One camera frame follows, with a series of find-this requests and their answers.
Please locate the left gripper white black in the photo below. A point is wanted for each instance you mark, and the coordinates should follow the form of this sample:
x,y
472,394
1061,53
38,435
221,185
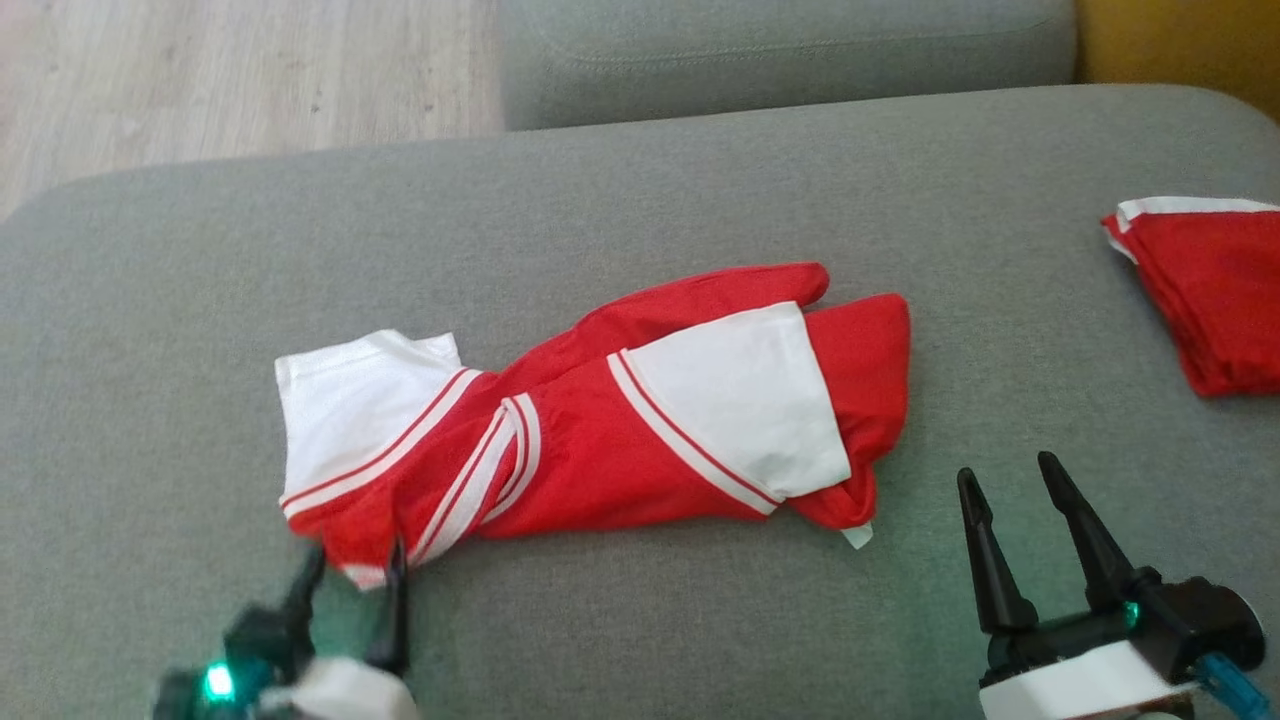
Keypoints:
x,y
260,660

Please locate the large grey sofa seat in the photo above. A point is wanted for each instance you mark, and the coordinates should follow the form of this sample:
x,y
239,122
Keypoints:
x,y
640,200

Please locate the small grey sofa cushion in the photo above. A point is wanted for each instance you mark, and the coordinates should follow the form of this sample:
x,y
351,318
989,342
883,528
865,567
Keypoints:
x,y
780,50

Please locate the red jersey white sleeves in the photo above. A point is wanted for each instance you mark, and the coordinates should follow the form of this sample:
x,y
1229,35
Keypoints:
x,y
590,450

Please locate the yellow fabric backrest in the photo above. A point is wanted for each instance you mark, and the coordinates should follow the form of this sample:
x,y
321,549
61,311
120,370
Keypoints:
x,y
1180,40

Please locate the red garment white hem stripe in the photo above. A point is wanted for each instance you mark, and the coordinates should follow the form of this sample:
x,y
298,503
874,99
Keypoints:
x,y
1210,290

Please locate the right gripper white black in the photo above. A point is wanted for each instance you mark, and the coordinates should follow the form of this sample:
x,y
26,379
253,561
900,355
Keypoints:
x,y
1180,620

